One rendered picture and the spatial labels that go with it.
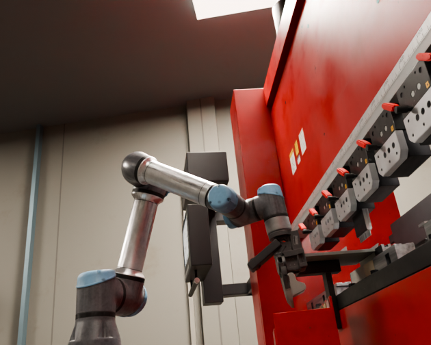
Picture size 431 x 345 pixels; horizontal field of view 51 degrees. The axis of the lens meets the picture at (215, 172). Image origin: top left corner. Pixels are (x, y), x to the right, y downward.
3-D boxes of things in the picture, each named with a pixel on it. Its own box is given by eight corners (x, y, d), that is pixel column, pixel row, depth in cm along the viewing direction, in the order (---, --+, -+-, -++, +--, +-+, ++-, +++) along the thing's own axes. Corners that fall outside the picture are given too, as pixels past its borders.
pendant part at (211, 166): (188, 307, 287) (180, 185, 323) (227, 304, 291) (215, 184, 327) (196, 291, 241) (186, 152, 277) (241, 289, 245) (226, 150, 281)
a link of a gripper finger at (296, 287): (310, 302, 122) (302, 269, 126) (289, 307, 122) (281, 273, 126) (309, 304, 125) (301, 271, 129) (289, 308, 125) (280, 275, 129)
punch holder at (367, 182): (356, 203, 150) (346, 159, 157) (381, 202, 150) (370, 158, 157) (373, 185, 136) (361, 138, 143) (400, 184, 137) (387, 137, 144)
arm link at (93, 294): (66, 315, 132) (68, 270, 138) (95, 319, 144) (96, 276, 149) (98, 309, 128) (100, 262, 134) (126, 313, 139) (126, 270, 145)
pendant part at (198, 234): (185, 283, 285) (181, 228, 300) (204, 281, 287) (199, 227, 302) (190, 265, 245) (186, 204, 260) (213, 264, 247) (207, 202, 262)
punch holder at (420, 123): (410, 146, 114) (394, 92, 120) (442, 144, 114) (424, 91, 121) (441, 114, 100) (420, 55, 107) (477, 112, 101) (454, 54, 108)
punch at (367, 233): (358, 243, 160) (351, 218, 164) (363, 243, 160) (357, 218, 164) (368, 235, 151) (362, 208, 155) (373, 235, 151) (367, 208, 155)
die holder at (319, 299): (309, 323, 220) (306, 302, 224) (321, 322, 220) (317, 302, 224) (341, 307, 174) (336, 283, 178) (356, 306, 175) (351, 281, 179)
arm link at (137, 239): (88, 311, 144) (130, 153, 160) (117, 315, 156) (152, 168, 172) (118, 318, 138) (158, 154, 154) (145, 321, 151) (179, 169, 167)
